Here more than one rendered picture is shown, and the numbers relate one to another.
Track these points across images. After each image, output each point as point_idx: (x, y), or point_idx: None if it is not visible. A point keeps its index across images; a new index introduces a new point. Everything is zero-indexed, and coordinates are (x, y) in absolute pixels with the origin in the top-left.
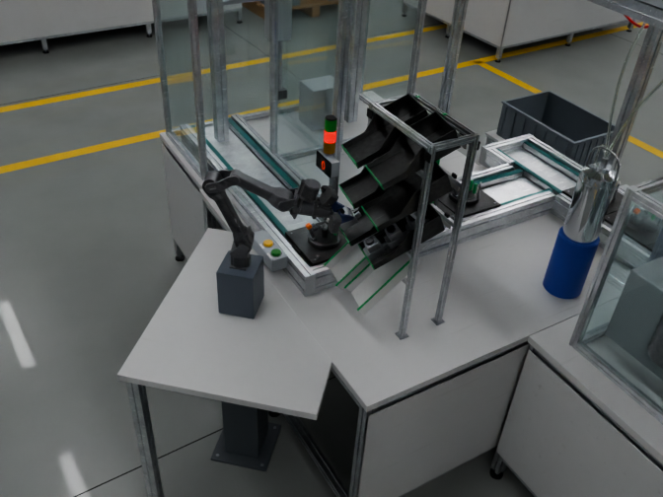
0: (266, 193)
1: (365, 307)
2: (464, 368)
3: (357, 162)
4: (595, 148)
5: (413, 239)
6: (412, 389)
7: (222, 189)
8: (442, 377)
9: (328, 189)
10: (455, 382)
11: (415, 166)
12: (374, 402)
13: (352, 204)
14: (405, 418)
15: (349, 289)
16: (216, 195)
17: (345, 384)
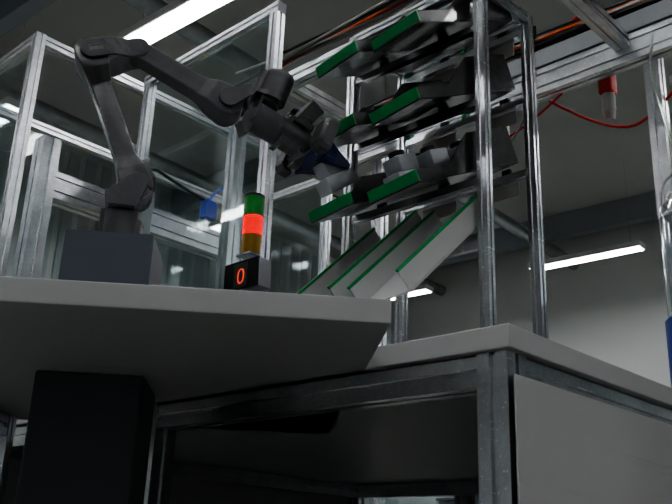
0: (197, 78)
1: (411, 269)
2: (657, 397)
3: (357, 40)
4: (664, 181)
5: (478, 137)
6: (584, 361)
7: (115, 51)
8: (627, 383)
9: (302, 107)
10: (652, 436)
11: (459, 10)
12: (520, 328)
13: (352, 114)
14: (586, 478)
15: (358, 296)
16: (99, 66)
17: (421, 354)
